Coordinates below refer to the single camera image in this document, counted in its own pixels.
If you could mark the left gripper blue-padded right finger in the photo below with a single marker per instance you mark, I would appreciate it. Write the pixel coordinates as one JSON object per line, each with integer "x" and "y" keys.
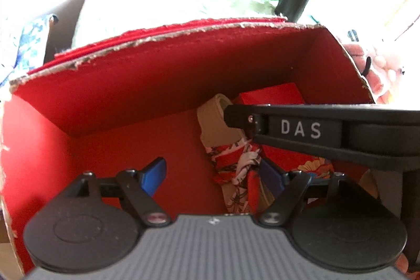
{"x": 305, "y": 200}

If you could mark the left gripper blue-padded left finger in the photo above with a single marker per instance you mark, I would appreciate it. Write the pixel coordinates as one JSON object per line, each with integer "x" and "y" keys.
{"x": 123, "y": 201}

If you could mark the red gift box gold print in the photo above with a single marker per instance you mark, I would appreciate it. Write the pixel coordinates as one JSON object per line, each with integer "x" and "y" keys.
{"x": 288, "y": 160}

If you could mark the large red cardboard box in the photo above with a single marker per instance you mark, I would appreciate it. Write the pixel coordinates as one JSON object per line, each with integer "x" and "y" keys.
{"x": 122, "y": 102}

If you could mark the blue checkered cloth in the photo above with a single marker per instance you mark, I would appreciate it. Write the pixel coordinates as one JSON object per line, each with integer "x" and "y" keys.
{"x": 30, "y": 49}

